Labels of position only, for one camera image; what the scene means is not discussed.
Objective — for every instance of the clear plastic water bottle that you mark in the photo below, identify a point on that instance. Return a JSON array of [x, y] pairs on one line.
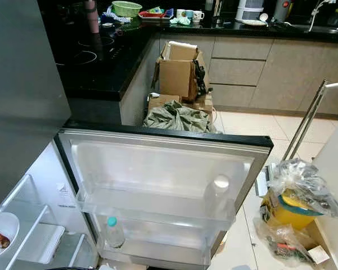
[[115, 236]]

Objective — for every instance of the crumpled clear bin bag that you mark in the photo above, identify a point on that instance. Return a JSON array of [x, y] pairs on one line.
[[304, 180]]

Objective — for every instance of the grey brown kitchen cabinets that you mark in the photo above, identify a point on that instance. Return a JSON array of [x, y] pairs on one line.
[[293, 73]]

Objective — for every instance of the grey dustpan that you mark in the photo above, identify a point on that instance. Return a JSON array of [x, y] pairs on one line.
[[262, 181]]

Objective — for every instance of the yellow waste bin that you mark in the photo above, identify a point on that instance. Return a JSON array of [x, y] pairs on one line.
[[293, 218]]

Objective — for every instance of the small white box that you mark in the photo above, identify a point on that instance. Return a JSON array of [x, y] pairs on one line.
[[319, 255]]

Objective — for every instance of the steel kitchen faucet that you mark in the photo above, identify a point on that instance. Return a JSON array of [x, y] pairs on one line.
[[315, 14]]

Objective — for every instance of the clear bag of rubbish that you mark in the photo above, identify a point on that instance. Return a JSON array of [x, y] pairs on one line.
[[281, 247]]

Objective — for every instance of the grey kettle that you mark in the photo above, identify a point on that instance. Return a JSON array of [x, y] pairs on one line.
[[281, 10]]

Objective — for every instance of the frosted bottle white cap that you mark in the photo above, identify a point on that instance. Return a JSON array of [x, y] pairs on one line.
[[219, 197]]

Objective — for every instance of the flat cardboard box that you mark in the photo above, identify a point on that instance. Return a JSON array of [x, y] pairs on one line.
[[205, 106]]

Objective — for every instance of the white plate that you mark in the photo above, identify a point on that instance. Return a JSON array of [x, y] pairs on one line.
[[253, 22]]

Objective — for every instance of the white kitchen appliance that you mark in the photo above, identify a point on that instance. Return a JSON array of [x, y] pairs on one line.
[[249, 8]]

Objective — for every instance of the olive green sack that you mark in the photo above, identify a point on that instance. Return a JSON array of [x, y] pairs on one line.
[[180, 119]]

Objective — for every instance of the open cardboard box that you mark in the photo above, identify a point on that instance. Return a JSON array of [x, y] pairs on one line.
[[177, 79]]

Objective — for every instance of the white mug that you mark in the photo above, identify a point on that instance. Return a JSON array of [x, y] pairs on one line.
[[197, 16]]

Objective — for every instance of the red tray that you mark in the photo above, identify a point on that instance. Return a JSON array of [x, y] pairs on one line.
[[152, 14]]

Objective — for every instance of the black kitchen countertop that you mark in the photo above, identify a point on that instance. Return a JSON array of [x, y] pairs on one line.
[[101, 79]]

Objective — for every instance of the green plastic basket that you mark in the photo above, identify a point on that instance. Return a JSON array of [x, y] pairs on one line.
[[127, 8]]

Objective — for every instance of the pink flask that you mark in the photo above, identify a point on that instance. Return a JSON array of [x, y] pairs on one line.
[[92, 16]]

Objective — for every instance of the white bowl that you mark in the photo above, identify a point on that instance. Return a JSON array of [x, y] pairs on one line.
[[5, 224]]

